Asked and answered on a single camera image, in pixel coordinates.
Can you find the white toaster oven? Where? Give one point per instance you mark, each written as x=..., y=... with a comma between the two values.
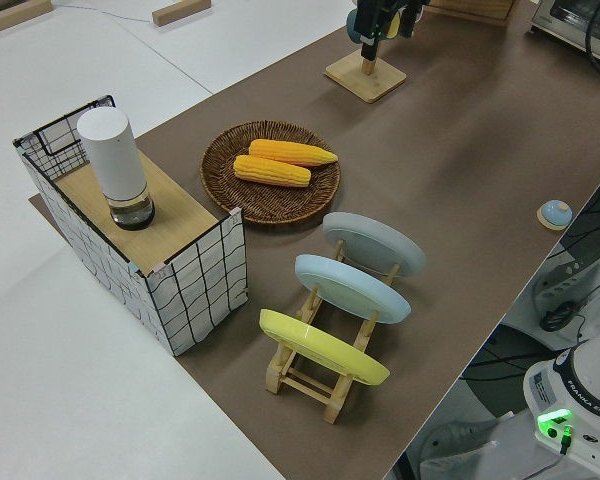
x=565, y=20

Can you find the brown table mat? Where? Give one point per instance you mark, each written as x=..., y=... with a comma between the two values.
x=455, y=150

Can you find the light wooden drawer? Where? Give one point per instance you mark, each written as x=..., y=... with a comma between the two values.
x=470, y=7

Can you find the dark blue mug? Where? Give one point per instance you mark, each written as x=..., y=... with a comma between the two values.
x=352, y=25

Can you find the light blue plate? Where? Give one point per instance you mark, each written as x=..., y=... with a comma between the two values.
x=352, y=287

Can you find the brown wicker basket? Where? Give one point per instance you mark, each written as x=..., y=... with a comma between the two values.
x=270, y=205

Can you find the grey plate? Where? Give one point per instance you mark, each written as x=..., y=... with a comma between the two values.
x=375, y=240

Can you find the wooden plate rack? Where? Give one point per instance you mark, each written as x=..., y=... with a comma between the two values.
x=307, y=387

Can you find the white cylindrical bottle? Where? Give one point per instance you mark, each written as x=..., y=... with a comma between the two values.
x=112, y=160

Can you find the yellow corn cob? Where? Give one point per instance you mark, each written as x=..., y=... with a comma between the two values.
x=295, y=152
x=272, y=171

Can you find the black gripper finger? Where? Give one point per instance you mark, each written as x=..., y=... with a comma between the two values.
x=369, y=22
x=411, y=17

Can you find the yellow plate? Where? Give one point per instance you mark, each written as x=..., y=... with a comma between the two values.
x=320, y=347

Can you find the blue wooden desk bell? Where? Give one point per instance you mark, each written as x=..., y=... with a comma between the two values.
x=555, y=214

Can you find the wooden block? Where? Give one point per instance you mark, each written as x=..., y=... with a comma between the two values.
x=15, y=15
x=180, y=12

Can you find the wooden mug rack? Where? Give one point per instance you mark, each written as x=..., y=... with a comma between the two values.
x=365, y=82

